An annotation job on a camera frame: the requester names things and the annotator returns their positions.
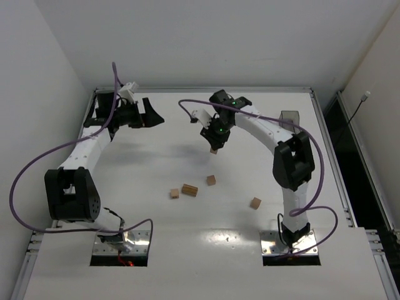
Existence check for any dark long wood block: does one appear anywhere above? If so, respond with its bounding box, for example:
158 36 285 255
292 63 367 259
181 184 198 197

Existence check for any grey transparent plastic bin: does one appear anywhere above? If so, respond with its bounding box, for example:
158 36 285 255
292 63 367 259
279 110 300 133

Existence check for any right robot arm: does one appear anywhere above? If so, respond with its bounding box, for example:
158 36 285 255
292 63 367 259
192 90 315 247

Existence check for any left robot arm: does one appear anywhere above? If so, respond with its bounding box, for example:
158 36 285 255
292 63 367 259
44 91 164 244

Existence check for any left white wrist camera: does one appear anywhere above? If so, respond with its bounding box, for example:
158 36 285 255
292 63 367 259
119 82 139 103

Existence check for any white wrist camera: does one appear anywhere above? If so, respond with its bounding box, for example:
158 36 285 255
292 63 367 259
191 109 213 129
119 82 139 103

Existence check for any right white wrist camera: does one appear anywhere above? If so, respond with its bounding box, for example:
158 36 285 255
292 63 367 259
191 109 213 129

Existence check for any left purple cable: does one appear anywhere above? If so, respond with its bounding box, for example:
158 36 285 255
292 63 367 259
9 61 154 241

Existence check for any aluminium table frame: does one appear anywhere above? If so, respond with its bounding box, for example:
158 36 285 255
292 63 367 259
24 87 394 299

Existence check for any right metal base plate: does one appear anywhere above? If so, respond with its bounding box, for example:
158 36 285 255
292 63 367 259
259 229 319 256

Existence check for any metal base plate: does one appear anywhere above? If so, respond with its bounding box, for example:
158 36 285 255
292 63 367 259
259 229 319 256
92 230 151 256

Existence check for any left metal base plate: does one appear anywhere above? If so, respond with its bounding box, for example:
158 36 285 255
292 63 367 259
92 230 151 256

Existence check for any black wall cable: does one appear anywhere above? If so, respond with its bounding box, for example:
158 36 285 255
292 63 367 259
331 91 372 148

